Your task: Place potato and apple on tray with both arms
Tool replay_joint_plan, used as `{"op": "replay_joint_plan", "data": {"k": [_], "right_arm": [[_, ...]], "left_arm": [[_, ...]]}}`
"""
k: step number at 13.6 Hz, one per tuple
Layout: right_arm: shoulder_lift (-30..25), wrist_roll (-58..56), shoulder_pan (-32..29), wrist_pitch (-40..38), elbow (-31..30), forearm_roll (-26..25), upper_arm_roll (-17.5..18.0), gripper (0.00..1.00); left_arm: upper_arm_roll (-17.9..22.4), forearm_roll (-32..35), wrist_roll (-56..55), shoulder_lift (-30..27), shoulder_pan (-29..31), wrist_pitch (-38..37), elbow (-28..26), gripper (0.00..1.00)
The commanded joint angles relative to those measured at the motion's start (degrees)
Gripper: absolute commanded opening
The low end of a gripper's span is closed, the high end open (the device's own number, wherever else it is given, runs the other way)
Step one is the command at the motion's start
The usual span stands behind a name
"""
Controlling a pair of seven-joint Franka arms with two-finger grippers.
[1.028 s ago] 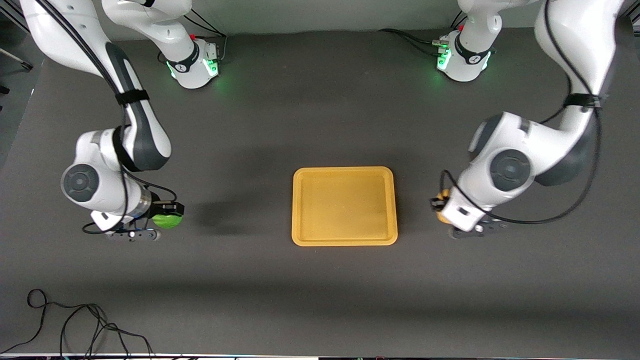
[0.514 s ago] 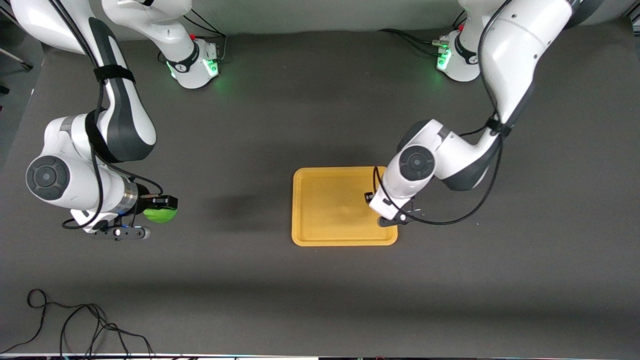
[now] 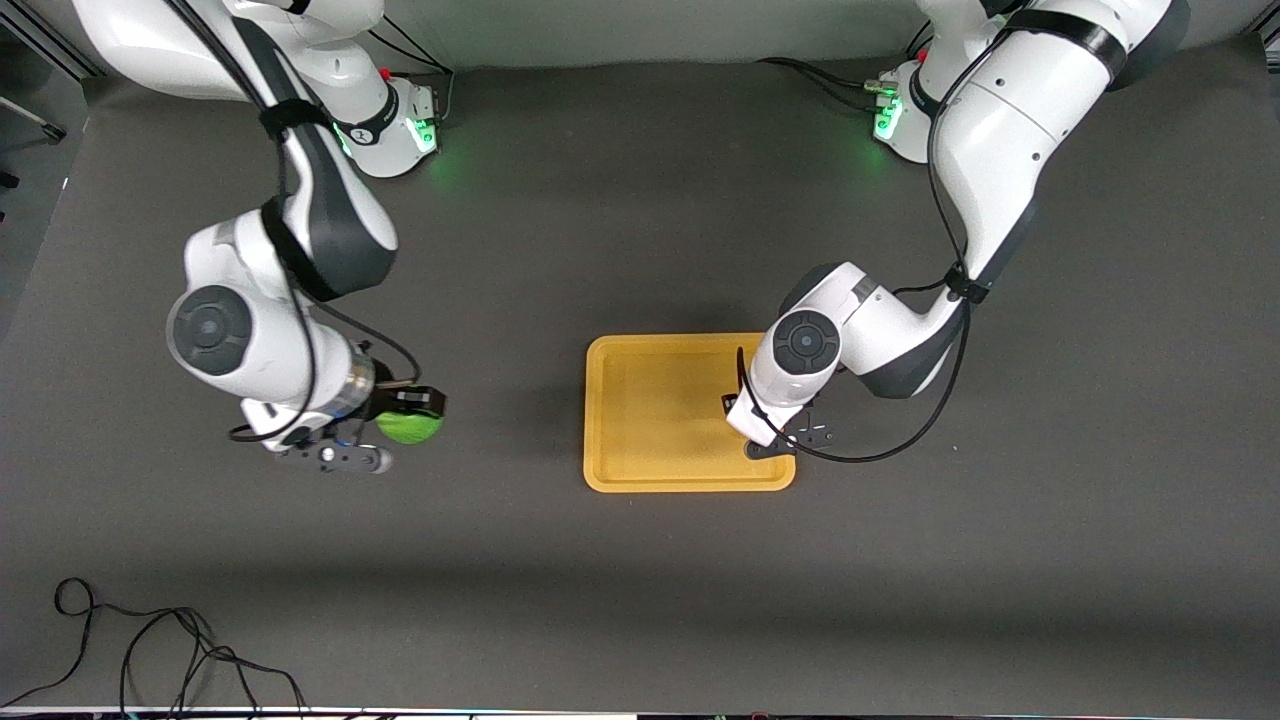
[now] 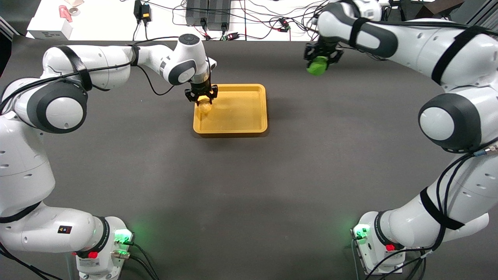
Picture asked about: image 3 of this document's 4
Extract green apple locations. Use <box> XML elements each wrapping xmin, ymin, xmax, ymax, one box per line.
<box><xmin>377</xmin><ymin>405</ymin><xmax>444</xmax><ymax>447</ymax></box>

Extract yellow plastic tray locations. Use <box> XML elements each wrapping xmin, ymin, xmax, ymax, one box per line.
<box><xmin>584</xmin><ymin>333</ymin><xmax>797</xmax><ymax>493</ymax></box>

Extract black cable along right arm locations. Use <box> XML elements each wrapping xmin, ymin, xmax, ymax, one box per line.
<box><xmin>165</xmin><ymin>0</ymin><xmax>423</xmax><ymax>447</ymax></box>

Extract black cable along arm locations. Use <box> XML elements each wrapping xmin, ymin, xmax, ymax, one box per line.
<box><xmin>735</xmin><ymin>0</ymin><xmax>1031</xmax><ymax>467</ymax></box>
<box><xmin>165</xmin><ymin>0</ymin><xmax>423</xmax><ymax>447</ymax></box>

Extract black right arm base cables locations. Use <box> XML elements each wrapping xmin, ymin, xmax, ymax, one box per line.
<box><xmin>365</xmin><ymin>18</ymin><xmax>457</xmax><ymax>129</ymax></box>

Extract black arm base cables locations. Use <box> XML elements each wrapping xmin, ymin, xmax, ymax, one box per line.
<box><xmin>758</xmin><ymin>20</ymin><xmax>936</xmax><ymax>113</ymax></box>
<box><xmin>365</xmin><ymin>18</ymin><xmax>457</xmax><ymax>129</ymax></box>

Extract thin black loose cable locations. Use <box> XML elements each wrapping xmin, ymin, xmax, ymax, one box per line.
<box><xmin>0</xmin><ymin>578</ymin><xmax>306</xmax><ymax>717</ymax></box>

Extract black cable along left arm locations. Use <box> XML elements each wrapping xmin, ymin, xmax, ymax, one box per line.
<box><xmin>735</xmin><ymin>0</ymin><xmax>1031</xmax><ymax>467</ymax></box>

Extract black left arm base cables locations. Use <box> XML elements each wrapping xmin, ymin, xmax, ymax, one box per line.
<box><xmin>758</xmin><ymin>20</ymin><xmax>936</xmax><ymax>113</ymax></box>

